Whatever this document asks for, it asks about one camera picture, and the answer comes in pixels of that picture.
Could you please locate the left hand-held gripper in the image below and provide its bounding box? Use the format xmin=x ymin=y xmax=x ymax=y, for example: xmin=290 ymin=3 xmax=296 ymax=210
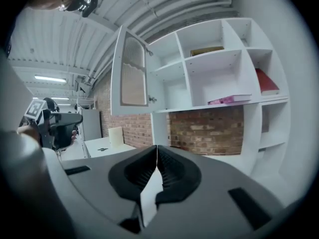
xmin=24 ymin=98 xmax=84 ymax=151

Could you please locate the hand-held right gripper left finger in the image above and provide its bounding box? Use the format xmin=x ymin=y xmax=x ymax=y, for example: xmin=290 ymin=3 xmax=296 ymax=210
xmin=61 ymin=144 xmax=159 ymax=234

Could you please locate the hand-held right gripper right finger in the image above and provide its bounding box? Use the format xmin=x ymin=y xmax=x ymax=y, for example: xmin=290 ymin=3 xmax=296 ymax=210
xmin=149 ymin=144 xmax=287 ymax=239

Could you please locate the white cabinet door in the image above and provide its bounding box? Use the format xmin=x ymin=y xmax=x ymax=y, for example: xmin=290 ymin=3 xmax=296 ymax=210
xmin=110 ymin=25 xmax=151 ymax=117

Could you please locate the person's left forearm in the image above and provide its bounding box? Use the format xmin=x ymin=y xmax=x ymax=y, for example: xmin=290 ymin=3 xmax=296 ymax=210
xmin=16 ymin=125 xmax=40 ymax=144

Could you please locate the plain white side desk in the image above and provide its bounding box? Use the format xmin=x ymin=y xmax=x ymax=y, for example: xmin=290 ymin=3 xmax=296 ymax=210
xmin=83 ymin=135 xmax=137 ymax=159

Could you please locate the white cabinet with glass door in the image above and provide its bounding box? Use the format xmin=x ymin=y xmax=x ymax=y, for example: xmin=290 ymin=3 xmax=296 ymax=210
xmin=110 ymin=17 xmax=292 ymax=184

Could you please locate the beige board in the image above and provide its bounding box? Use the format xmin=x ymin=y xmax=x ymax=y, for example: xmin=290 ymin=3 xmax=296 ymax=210
xmin=108 ymin=126 xmax=124 ymax=148

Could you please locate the long ceiling light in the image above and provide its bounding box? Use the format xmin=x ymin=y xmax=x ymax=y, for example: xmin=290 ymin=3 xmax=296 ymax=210
xmin=33 ymin=74 xmax=68 ymax=84

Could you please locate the pink book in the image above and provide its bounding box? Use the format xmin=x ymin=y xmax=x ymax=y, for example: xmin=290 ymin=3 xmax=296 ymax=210
xmin=207 ymin=94 xmax=253 ymax=106

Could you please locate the red book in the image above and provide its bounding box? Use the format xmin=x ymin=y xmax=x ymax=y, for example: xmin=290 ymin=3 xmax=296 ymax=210
xmin=255 ymin=68 xmax=281 ymax=97

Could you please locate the gold-brown book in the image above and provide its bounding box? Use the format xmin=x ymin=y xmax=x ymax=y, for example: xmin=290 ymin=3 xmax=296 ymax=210
xmin=190 ymin=46 xmax=225 ymax=58

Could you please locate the black head-mounted camera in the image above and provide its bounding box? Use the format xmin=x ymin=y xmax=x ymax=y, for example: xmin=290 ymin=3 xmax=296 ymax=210
xmin=65 ymin=0 xmax=99 ymax=18

